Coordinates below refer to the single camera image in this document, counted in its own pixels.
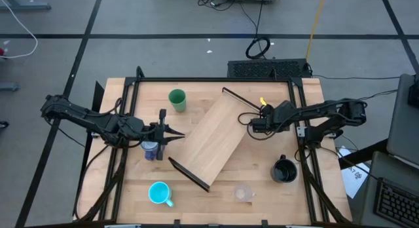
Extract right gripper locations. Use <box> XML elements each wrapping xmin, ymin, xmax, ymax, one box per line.
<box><xmin>250</xmin><ymin>101</ymin><xmax>295</xmax><ymax>134</ymax></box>

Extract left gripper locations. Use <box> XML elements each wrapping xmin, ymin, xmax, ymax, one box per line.
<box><xmin>130</xmin><ymin>109</ymin><xmax>186</xmax><ymax>161</ymax></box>

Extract blue tumbler mug with lid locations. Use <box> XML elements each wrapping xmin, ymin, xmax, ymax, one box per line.
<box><xmin>140</xmin><ymin>140</ymin><xmax>162</xmax><ymax>162</ymax></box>

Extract green plastic cup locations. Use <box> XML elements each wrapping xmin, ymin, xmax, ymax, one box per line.
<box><xmin>168</xmin><ymin>88</ymin><xmax>187</xmax><ymax>113</ymax></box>

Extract dark navy mug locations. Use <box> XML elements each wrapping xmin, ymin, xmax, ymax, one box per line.
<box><xmin>270</xmin><ymin>154</ymin><xmax>299</xmax><ymax>184</ymax></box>

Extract cyan mug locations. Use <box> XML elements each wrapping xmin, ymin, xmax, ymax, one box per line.
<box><xmin>148</xmin><ymin>181</ymin><xmax>175</xmax><ymax>208</ymax></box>

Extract clear plastic cup with handle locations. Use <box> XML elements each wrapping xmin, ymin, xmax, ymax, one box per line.
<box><xmin>232</xmin><ymin>183</ymin><xmax>257</xmax><ymax>203</ymax></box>

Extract wooden tray board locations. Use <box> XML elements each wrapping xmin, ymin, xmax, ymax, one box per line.
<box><xmin>168</xmin><ymin>86</ymin><xmax>263</xmax><ymax>193</ymax></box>

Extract black computer case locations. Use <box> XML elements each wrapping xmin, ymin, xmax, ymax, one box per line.
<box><xmin>227</xmin><ymin>58</ymin><xmax>312</xmax><ymax>79</ymax></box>

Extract black side panel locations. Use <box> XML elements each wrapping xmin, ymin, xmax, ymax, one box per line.
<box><xmin>84</xmin><ymin>80</ymin><xmax>105</xmax><ymax>163</ymax></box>

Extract white paper sheet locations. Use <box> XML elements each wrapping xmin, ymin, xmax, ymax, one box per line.
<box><xmin>337</xmin><ymin>145</ymin><xmax>371</xmax><ymax>199</ymax></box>

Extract grey desk surface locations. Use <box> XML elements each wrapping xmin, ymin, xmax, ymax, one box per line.
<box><xmin>358</xmin><ymin>151</ymin><xmax>419</xmax><ymax>228</ymax></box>

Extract grey laptop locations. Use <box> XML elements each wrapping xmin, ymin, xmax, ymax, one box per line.
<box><xmin>386</xmin><ymin>73</ymin><xmax>419</xmax><ymax>170</ymax></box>

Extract black keyboard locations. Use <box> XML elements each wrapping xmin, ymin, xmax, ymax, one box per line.
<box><xmin>373</xmin><ymin>178</ymin><xmax>419</xmax><ymax>228</ymax></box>

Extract grey furniture foot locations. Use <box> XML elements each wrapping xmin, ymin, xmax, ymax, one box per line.
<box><xmin>0</xmin><ymin>82</ymin><xmax>20</xmax><ymax>92</ymax></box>

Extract grey desk leg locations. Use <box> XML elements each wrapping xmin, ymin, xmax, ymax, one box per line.
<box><xmin>0</xmin><ymin>0</ymin><xmax>52</xmax><ymax>11</ymax></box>

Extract black aluminium table frame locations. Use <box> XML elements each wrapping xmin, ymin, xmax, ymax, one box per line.
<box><xmin>72</xmin><ymin>66</ymin><xmax>353</xmax><ymax>228</ymax></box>

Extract coiled black cable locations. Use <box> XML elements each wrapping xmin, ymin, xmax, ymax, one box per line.
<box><xmin>245</xmin><ymin>36</ymin><xmax>272</xmax><ymax>60</ymax></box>

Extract yellow cable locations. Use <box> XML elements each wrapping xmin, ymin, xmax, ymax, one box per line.
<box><xmin>305</xmin><ymin>0</ymin><xmax>328</xmax><ymax>62</ymax></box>

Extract black cable bundle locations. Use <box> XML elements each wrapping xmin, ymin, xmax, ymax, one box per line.
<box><xmin>197</xmin><ymin>0</ymin><xmax>236</xmax><ymax>12</ymax></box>

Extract white cable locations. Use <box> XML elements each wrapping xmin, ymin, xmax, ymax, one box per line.
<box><xmin>0</xmin><ymin>0</ymin><xmax>39</xmax><ymax>60</ymax></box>

